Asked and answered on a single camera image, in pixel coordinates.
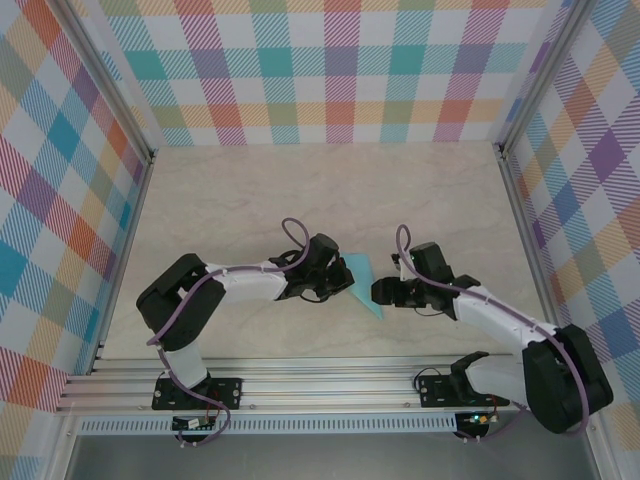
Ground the light blue cloth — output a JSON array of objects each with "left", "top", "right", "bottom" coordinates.
[{"left": 342, "top": 251, "right": 386, "bottom": 320}]

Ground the grey metal sheet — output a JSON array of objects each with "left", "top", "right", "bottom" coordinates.
[{"left": 64, "top": 433, "right": 601, "bottom": 480}]

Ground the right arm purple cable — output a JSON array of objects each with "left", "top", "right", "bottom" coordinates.
[{"left": 394, "top": 223, "right": 591, "bottom": 444}]

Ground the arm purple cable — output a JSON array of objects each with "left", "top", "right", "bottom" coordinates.
[
  {"left": 394, "top": 223, "right": 591, "bottom": 444},
  {"left": 146, "top": 217, "right": 314, "bottom": 447}
]

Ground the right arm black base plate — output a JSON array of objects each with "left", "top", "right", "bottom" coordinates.
[{"left": 417, "top": 375, "right": 510, "bottom": 409}]

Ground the aluminium mounting rail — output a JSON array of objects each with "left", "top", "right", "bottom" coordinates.
[{"left": 54, "top": 355, "right": 609, "bottom": 414}]

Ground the aluminium side rail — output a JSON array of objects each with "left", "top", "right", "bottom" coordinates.
[
  {"left": 494, "top": 144, "right": 564, "bottom": 346},
  {"left": 87, "top": 154, "right": 157, "bottom": 376}
]

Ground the perforated white cable tray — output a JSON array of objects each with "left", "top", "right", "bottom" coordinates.
[{"left": 79, "top": 413, "right": 459, "bottom": 435}]

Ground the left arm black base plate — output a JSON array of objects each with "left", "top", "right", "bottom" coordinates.
[{"left": 152, "top": 378, "right": 244, "bottom": 411}]

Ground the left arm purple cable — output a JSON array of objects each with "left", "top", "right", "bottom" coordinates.
[{"left": 146, "top": 217, "right": 314, "bottom": 447}]

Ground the aluminium corner post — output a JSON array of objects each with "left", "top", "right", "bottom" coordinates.
[
  {"left": 55, "top": 0, "right": 157, "bottom": 162},
  {"left": 492, "top": 0, "right": 595, "bottom": 151}
]

